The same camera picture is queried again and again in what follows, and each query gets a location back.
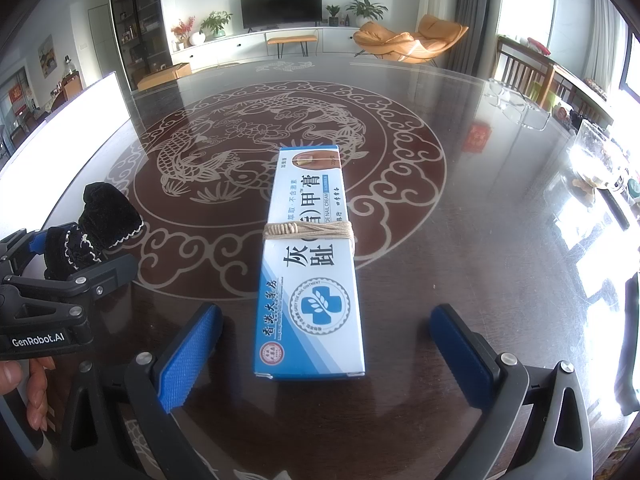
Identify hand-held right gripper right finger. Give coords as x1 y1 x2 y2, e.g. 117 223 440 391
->
430 303 593 480

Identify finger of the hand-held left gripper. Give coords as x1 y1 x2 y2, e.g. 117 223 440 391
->
0 228 51 281
0 252 138 333

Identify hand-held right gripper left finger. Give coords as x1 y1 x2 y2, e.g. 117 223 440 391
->
60 302 224 480

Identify black scrunchie with white trim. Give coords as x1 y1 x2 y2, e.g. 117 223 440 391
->
42 182 146 281

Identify blue and white carton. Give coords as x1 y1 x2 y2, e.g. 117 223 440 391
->
253 145 368 378

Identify white storage box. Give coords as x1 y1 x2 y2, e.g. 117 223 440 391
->
0 72 133 196

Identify dark patterned glass desktop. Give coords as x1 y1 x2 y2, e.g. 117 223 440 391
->
0 57 640 480

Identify person's left hand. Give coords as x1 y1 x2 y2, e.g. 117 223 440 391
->
0 357 57 432

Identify beige twine loop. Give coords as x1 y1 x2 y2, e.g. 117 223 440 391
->
262 219 357 253

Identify wooden side cabinet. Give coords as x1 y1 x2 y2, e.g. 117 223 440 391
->
47 57 81 111

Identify cardboard box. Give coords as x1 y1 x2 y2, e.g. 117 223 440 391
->
137 62 192 92

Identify white door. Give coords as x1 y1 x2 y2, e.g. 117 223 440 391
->
87 4 112 81

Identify dark glass bookcase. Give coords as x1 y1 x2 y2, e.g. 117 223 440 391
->
107 0 173 91

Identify red flower bouquet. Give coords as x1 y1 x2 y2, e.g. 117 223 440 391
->
171 19 196 48

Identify white television cabinet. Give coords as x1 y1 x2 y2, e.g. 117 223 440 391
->
170 26 366 72

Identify clear acrylic stand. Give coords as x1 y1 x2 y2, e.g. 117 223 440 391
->
487 77 551 131

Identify bushy green potted plant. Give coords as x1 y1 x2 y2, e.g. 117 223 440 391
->
200 10 233 40

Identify wooden dining chairs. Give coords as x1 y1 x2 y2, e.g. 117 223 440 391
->
495 35 613 126

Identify wooden bench with black legs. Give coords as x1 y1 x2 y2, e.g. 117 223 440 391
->
266 35 318 59

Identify orange lounge chair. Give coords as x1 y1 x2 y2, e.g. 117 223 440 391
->
352 14 469 65

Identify black flat television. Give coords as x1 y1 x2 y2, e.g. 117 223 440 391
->
240 0 323 30

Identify grey curtain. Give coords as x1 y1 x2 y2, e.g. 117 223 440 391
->
452 0 503 81

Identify white sheer curtain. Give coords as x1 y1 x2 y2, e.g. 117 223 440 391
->
590 0 628 96

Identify large leafy potted plant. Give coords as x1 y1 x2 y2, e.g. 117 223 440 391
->
345 0 388 26

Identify framed wall picture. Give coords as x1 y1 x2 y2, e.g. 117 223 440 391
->
37 35 55 78

